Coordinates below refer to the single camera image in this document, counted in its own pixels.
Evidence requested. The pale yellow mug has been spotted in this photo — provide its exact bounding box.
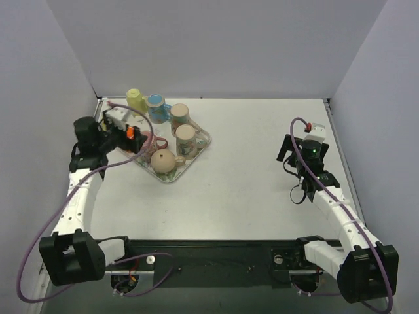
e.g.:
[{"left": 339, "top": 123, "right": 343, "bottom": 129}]
[{"left": 126, "top": 88, "right": 147, "bottom": 114}]

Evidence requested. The purple cable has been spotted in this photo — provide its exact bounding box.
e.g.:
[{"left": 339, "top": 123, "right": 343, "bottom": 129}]
[
  {"left": 15, "top": 101, "right": 175, "bottom": 304},
  {"left": 289, "top": 117, "right": 393, "bottom": 312}
]

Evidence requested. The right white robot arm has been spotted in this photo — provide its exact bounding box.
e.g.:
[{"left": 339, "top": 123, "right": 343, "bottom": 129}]
[{"left": 277, "top": 134, "right": 399, "bottom": 303}]

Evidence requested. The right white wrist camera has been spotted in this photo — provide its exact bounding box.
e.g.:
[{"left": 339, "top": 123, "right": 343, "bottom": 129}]
[{"left": 304, "top": 122, "right": 326, "bottom": 143}]

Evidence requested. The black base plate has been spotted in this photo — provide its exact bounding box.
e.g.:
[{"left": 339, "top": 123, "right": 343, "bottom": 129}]
[{"left": 107, "top": 240, "right": 325, "bottom": 288}]

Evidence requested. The beige round mug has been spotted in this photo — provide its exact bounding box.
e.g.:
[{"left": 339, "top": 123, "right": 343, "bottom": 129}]
[{"left": 151, "top": 149, "right": 186, "bottom": 174}]

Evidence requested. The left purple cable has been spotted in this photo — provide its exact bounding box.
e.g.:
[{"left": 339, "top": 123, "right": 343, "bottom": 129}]
[{"left": 15, "top": 101, "right": 175, "bottom": 304}]

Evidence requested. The floral serving tray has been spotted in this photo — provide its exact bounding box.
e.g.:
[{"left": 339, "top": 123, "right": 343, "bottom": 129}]
[{"left": 109, "top": 103, "right": 211, "bottom": 183}]

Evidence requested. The blue butterfly mug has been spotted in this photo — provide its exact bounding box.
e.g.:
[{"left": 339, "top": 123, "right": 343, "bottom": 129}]
[{"left": 145, "top": 94, "right": 172, "bottom": 124}]

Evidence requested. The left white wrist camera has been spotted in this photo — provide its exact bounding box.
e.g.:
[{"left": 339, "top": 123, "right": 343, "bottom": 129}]
[{"left": 103, "top": 107, "right": 130, "bottom": 131}]

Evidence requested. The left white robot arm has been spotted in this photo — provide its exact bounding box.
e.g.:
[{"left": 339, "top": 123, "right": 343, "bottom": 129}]
[{"left": 39, "top": 116, "right": 147, "bottom": 286}]

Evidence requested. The cream floral tall mug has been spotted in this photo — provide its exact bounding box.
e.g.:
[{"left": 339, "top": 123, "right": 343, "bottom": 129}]
[{"left": 175, "top": 124, "right": 209, "bottom": 160}]

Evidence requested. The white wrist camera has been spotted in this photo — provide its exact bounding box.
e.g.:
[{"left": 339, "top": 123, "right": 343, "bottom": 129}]
[
  {"left": 103, "top": 107, "right": 130, "bottom": 131},
  {"left": 304, "top": 122, "right": 326, "bottom": 143}
]

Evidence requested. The cream shell pattern mug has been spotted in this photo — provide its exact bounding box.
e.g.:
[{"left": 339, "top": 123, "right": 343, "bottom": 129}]
[{"left": 170, "top": 103, "right": 202, "bottom": 135}]

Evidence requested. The pink mug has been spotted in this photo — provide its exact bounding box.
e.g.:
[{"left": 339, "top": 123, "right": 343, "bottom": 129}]
[{"left": 141, "top": 131, "right": 168, "bottom": 162}]

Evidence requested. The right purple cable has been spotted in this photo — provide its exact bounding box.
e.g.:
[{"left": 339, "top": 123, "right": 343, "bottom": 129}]
[{"left": 289, "top": 117, "right": 393, "bottom": 312}]

